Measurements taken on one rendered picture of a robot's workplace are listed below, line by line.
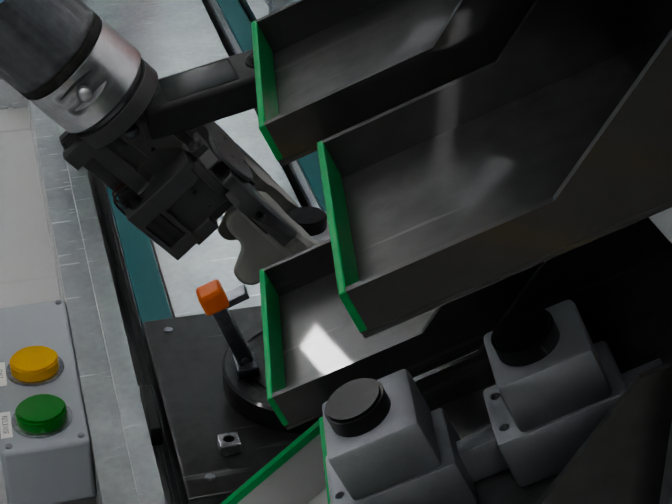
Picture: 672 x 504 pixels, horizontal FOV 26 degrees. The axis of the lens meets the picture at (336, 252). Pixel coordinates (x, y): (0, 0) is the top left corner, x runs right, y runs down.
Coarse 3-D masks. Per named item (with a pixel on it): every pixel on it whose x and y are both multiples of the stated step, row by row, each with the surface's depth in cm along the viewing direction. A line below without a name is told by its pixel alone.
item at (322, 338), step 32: (320, 256) 88; (288, 288) 89; (320, 288) 87; (512, 288) 75; (288, 320) 86; (320, 320) 85; (352, 320) 83; (416, 320) 80; (448, 320) 75; (480, 320) 75; (288, 352) 83; (320, 352) 82; (352, 352) 81; (384, 352) 76; (416, 352) 76; (448, 352) 76; (288, 384) 81; (320, 384) 77; (288, 416) 78
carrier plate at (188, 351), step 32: (160, 320) 126; (192, 320) 126; (256, 320) 126; (160, 352) 122; (192, 352) 122; (224, 352) 122; (160, 384) 118; (192, 384) 118; (192, 416) 114; (224, 416) 114; (192, 448) 111; (256, 448) 111; (192, 480) 108; (224, 480) 108
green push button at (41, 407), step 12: (36, 396) 116; (48, 396) 116; (24, 408) 115; (36, 408) 115; (48, 408) 115; (60, 408) 115; (24, 420) 114; (36, 420) 114; (48, 420) 114; (60, 420) 114; (36, 432) 114
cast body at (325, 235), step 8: (296, 208) 111; (304, 208) 111; (312, 208) 111; (296, 216) 110; (304, 216) 110; (312, 216) 110; (320, 216) 110; (304, 224) 109; (312, 224) 110; (320, 224) 110; (312, 232) 110; (320, 232) 110; (328, 232) 110; (320, 240) 109
